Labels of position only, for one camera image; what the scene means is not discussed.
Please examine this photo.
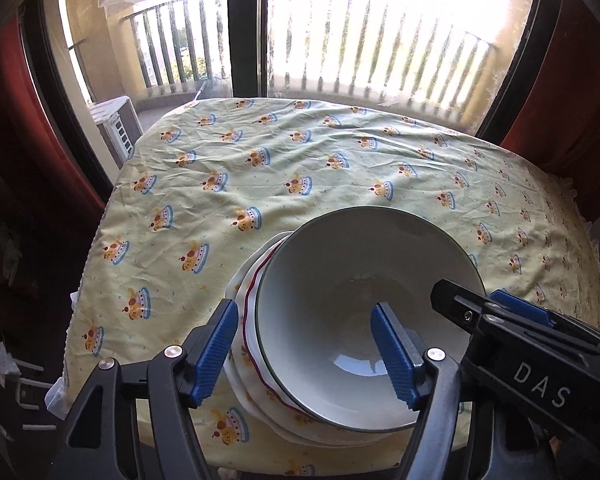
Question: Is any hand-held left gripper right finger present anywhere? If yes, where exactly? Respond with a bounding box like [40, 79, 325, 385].
[370, 301, 481, 480]

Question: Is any yellow printed tablecloth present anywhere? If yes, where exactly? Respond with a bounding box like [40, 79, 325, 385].
[62, 96, 600, 480]

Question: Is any large white beaded plate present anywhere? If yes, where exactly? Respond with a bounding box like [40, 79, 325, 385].
[224, 232, 411, 448]

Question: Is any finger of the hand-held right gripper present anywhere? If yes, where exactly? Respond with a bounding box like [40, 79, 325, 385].
[490, 289, 600, 350]
[430, 279, 488, 333]

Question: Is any white air conditioner unit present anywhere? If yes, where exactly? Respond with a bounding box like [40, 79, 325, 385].
[89, 96, 143, 168]

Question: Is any dark window frame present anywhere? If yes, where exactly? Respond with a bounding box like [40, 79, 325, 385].
[17, 0, 576, 201]

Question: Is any red curtain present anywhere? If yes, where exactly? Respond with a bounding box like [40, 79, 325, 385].
[0, 15, 106, 221]
[500, 0, 600, 186]

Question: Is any white chair frame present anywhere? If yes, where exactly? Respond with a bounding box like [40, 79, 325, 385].
[0, 345, 56, 431]

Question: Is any balcony railing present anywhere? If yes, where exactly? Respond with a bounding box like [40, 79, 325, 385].
[67, 0, 501, 116]

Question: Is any cream ceramic bowl green rim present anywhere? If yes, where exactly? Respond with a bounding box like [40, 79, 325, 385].
[254, 208, 488, 433]

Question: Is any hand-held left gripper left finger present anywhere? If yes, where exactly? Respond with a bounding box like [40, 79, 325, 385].
[62, 298, 240, 480]

